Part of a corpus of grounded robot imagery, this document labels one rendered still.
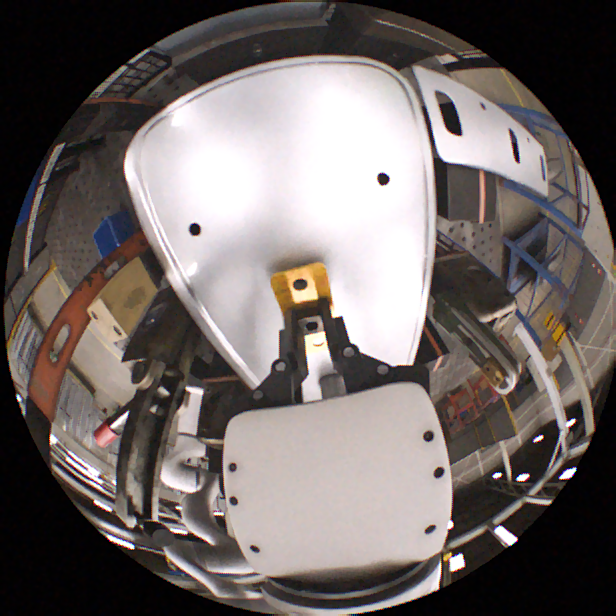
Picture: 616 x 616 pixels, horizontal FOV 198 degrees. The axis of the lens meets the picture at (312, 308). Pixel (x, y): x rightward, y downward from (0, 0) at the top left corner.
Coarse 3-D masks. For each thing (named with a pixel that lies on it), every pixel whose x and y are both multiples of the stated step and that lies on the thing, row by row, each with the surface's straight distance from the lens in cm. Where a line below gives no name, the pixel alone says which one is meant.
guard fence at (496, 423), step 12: (480, 396) 651; (504, 396) 507; (492, 408) 600; (504, 408) 528; (480, 420) 739; (492, 420) 632; (504, 420) 553; (480, 432) 787; (492, 432) 661; (504, 432) 582; (516, 432) 512
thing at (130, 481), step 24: (168, 384) 21; (144, 408) 18; (168, 408) 19; (144, 432) 19; (168, 432) 19; (120, 456) 19; (144, 456) 19; (120, 480) 19; (144, 480) 20; (120, 504) 20; (144, 504) 21; (144, 528) 18; (168, 528) 19
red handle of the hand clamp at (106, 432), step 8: (160, 384) 19; (160, 392) 19; (168, 392) 19; (152, 400) 20; (160, 400) 20; (120, 408) 23; (128, 408) 22; (112, 416) 25; (120, 416) 23; (104, 424) 26; (112, 424) 24; (120, 424) 24; (96, 432) 28; (104, 432) 26; (112, 432) 25; (120, 432) 25; (96, 440) 29; (104, 440) 27; (112, 440) 27
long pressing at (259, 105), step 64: (320, 64) 16; (384, 64) 18; (192, 128) 15; (256, 128) 14; (320, 128) 13; (384, 128) 15; (192, 192) 15; (256, 192) 13; (320, 192) 13; (384, 192) 14; (192, 256) 16; (256, 256) 14; (320, 256) 15; (384, 256) 16; (256, 320) 18; (384, 320) 20; (256, 384) 26
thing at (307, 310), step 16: (288, 272) 13; (304, 272) 13; (320, 272) 13; (272, 288) 14; (288, 288) 14; (304, 288) 14; (320, 288) 14; (288, 304) 15; (304, 304) 15; (304, 320) 14; (320, 320) 15; (320, 336) 17
